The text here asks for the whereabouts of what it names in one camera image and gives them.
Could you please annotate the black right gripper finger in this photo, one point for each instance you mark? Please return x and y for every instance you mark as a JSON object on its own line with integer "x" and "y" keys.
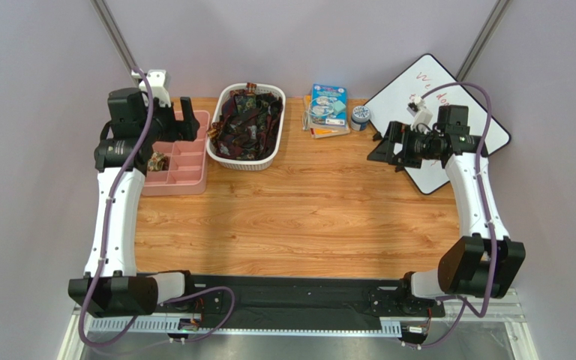
{"x": 385, "y": 150}
{"x": 403, "y": 163}

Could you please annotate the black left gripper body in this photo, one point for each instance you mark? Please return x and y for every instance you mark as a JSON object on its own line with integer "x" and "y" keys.
{"x": 177, "y": 122}

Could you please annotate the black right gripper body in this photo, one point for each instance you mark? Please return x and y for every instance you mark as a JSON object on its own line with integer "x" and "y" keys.
{"x": 397, "y": 145}

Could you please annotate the patterned paisley necktie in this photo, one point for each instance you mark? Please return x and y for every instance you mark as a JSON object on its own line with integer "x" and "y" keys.
{"x": 158, "y": 162}

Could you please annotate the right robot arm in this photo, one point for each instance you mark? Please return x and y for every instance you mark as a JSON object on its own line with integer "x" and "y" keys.
{"x": 484, "y": 261}

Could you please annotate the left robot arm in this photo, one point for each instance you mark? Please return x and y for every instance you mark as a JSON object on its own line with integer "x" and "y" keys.
{"x": 110, "y": 285}

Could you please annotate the pile of dark ties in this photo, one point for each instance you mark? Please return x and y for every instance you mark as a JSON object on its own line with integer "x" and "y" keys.
{"x": 248, "y": 126}

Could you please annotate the pink divided tray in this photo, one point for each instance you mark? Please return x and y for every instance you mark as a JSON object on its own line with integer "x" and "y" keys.
{"x": 187, "y": 165}

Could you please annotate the white perforated basket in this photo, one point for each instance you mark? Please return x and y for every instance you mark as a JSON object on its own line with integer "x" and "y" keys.
{"x": 246, "y": 165}

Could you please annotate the blue packaged book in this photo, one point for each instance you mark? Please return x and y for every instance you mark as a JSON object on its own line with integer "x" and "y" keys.
{"x": 327, "y": 107}

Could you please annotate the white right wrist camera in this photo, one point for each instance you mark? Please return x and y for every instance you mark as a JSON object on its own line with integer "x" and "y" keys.
{"x": 422, "y": 115}

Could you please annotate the aluminium rail frame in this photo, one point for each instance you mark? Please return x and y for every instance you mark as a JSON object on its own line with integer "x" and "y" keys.
{"x": 502, "y": 333}

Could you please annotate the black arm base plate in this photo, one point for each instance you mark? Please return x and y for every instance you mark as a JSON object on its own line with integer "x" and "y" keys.
{"x": 301, "y": 304}

